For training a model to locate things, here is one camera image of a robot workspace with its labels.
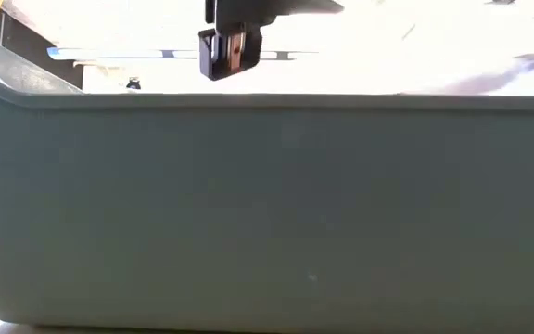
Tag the dark grey plastic bin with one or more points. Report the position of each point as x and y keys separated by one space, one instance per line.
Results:
x=267 y=209

